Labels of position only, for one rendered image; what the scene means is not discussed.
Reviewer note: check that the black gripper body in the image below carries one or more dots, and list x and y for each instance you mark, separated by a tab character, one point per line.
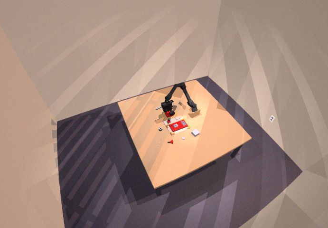
170	109

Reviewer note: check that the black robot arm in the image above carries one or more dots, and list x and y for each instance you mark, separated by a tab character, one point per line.
169	102

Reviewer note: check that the white cube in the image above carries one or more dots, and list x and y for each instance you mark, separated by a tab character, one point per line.
195	132

